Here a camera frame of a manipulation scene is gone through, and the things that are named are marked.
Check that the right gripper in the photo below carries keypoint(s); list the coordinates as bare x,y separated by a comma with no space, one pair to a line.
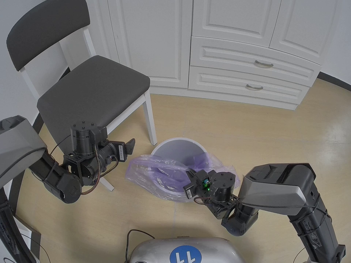
193,190

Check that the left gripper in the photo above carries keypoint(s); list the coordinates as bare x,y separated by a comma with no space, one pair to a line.
116,152

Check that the purple plastic bag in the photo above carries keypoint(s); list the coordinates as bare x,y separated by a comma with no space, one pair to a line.
148,171

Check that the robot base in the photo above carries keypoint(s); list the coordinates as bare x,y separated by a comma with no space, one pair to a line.
153,252

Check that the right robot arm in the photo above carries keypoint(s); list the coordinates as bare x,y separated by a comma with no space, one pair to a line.
274,185

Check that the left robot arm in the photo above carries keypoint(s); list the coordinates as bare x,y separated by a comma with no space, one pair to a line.
19,146

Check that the white trash bin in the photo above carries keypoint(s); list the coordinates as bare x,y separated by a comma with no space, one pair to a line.
178,149

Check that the grey and white chair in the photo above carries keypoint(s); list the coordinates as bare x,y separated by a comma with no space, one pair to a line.
90,97

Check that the white wardrobe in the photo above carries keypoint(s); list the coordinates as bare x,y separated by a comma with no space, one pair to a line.
233,9

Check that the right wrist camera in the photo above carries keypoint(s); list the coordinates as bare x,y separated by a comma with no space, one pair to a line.
203,178

